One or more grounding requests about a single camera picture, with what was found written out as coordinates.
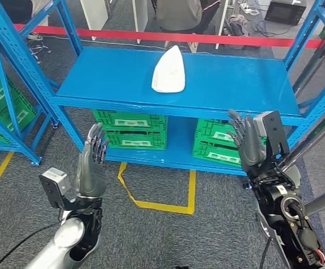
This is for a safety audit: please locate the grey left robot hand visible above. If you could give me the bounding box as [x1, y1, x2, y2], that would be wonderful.
[76, 123, 110, 198]

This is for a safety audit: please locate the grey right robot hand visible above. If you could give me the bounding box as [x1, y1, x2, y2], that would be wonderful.
[226, 108, 267, 175]

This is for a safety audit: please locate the blue metal shelf rack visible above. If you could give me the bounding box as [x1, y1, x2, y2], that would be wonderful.
[0, 22, 60, 166]
[0, 0, 325, 177]

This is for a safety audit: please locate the white triangular plastic part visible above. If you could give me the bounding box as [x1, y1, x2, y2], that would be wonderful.
[151, 45, 186, 94]

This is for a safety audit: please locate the yellow angled floor tape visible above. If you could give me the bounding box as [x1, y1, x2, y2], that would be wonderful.
[117, 162, 196, 216]

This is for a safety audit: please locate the grey bag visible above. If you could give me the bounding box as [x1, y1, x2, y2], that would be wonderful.
[226, 14, 261, 50]

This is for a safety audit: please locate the white power strip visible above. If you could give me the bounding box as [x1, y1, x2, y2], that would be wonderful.
[239, 2, 260, 16]

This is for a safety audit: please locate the black appliance box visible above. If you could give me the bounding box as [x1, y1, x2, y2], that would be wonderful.
[264, 0, 308, 26]

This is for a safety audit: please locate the red floor tape line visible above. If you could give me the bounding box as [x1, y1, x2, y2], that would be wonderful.
[14, 24, 325, 72]

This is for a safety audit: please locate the white desk panel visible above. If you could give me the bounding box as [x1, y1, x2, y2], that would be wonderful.
[132, 0, 149, 44]
[79, 0, 109, 41]

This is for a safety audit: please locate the person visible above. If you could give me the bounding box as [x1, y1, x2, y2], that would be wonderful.
[0, 0, 51, 41]
[154, 0, 221, 53]

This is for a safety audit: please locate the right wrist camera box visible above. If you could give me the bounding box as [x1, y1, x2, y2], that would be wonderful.
[252, 110, 290, 160]

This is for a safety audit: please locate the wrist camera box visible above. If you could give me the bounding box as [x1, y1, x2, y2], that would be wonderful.
[39, 168, 73, 211]
[252, 110, 290, 160]

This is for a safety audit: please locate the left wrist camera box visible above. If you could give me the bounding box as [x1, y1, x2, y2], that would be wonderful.
[39, 168, 73, 211]

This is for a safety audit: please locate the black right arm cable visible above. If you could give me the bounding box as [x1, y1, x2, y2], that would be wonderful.
[259, 237, 273, 269]

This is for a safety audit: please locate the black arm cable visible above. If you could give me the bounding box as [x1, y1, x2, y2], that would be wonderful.
[0, 222, 60, 269]
[259, 237, 273, 269]

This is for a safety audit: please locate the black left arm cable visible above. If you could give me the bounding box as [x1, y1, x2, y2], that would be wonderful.
[0, 222, 60, 269]

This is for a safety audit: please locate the thin white post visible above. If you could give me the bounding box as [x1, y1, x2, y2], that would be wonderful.
[215, 0, 229, 50]

